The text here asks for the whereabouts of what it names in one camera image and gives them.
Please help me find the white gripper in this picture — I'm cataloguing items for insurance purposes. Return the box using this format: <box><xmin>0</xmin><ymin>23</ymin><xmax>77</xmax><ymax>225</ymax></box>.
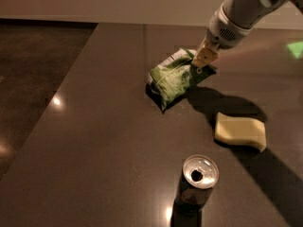
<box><xmin>192</xmin><ymin>5</ymin><xmax>252</xmax><ymax>67</ymax></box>

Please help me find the yellow sponge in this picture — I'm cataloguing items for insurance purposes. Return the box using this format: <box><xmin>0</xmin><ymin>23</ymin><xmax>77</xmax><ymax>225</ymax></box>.
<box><xmin>214</xmin><ymin>113</ymin><xmax>267</xmax><ymax>152</ymax></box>

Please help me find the green jalapeno chip bag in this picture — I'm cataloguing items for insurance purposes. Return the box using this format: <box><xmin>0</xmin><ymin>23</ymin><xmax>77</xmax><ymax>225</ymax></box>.
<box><xmin>148</xmin><ymin>48</ymin><xmax>217</xmax><ymax>112</ymax></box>

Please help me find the open dark soda can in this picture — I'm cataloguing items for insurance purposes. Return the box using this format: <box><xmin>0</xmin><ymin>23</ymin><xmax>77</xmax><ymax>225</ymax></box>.
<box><xmin>174</xmin><ymin>154</ymin><xmax>219</xmax><ymax>215</ymax></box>

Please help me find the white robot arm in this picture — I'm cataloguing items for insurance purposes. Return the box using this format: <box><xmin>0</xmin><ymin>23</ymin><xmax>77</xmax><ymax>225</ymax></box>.
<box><xmin>192</xmin><ymin>0</ymin><xmax>303</xmax><ymax>67</ymax></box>

